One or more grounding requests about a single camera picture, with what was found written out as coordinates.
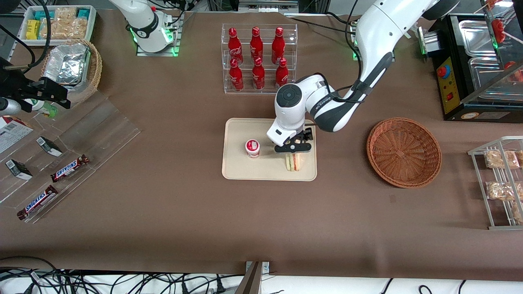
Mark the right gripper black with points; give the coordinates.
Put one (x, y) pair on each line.
(25, 87)

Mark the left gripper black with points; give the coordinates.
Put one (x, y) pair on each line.
(307, 134)

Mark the triangle sandwich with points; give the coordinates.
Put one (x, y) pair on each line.
(293, 163)

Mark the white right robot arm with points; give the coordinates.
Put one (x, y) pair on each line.
(143, 24)

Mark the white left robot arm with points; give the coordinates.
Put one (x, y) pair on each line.
(376, 32)

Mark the light tan wicker basket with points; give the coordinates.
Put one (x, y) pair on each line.
(94, 69)

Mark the beige plastic tray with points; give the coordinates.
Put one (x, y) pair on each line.
(241, 167)

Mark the brown round wicker basket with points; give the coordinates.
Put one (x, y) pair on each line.
(402, 153)

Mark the green white small bottle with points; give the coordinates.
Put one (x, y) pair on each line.
(47, 109)

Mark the silver foil pack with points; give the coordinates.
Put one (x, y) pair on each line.
(67, 63)

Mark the red white yogurt cup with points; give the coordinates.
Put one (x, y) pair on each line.
(253, 148)

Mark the small black white box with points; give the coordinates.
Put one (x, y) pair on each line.
(49, 146)
(18, 169)

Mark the clear acrylic stepped display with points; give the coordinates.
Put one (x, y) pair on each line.
(102, 134)

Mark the clear acrylic bottle rack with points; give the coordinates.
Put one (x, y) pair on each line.
(265, 92)

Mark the printed white cardboard box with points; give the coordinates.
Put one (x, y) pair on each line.
(12, 136)

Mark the red cola bottle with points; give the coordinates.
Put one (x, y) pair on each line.
(258, 77)
(256, 43)
(235, 77)
(278, 45)
(233, 45)
(281, 75)

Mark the clear bag of crackers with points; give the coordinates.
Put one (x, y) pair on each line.
(52, 29)
(77, 27)
(66, 13)

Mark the snickers chocolate bar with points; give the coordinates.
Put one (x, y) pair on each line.
(69, 168)
(37, 202)

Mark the yellow snack packet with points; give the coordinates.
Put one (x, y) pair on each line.
(33, 29)

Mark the white plastic bin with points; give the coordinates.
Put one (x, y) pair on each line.
(93, 24)

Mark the teal snack packet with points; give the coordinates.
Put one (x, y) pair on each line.
(44, 15)
(83, 13)

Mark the brown table cover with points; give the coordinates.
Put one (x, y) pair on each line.
(163, 228)

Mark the clear plastic wrapper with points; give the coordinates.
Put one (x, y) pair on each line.
(413, 32)

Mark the black hot food showcase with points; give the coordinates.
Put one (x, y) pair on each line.
(463, 102)

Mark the steel showcase pan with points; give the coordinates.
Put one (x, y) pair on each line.
(476, 38)
(484, 73)

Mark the brown snack bag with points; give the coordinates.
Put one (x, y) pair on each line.
(500, 190)
(520, 157)
(518, 212)
(501, 159)

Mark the red skewered food item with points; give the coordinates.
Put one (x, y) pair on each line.
(499, 29)

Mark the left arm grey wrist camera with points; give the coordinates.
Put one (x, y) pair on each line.
(286, 148)

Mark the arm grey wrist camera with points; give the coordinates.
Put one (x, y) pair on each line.
(8, 107)
(286, 148)

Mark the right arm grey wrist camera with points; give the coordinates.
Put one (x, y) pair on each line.
(8, 107)

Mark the aluminium bracket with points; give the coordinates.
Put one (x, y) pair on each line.
(265, 267)

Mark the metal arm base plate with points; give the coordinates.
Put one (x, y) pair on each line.
(176, 32)

